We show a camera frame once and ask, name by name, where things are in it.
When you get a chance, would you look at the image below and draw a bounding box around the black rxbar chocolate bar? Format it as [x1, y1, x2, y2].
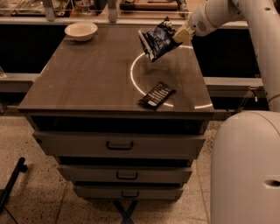
[139, 81, 176, 109]

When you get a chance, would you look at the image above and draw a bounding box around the middle grey drawer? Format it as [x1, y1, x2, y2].
[58, 164, 193, 184]

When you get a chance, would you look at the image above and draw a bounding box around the blue tape cross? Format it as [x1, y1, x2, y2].
[113, 200, 138, 224]

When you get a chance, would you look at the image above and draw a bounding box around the white bowl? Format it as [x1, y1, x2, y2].
[65, 22, 98, 41]

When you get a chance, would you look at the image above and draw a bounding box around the grey drawer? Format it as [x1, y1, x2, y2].
[33, 131, 205, 159]
[73, 185, 183, 200]
[58, 164, 193, 184]

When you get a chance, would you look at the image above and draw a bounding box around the bottom grey drawer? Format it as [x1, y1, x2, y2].
[73, 185, 183, 200]

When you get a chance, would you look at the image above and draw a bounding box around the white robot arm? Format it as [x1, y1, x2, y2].
[178, 0, 280, 224]

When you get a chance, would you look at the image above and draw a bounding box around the black stand leg left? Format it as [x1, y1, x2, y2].
[0, 157, 28, 213]

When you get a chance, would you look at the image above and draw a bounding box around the grey drawer cabinet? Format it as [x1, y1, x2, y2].
[19, 26, 214, 188]

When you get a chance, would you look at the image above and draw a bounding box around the blue chip bag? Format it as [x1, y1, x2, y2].
[137, 17, 180, 62]

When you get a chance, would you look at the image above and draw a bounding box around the top grey drawer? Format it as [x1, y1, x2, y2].
[33, 131, 205, 159]

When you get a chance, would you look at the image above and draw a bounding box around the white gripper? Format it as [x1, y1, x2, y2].
[172, 3, 217, 43]

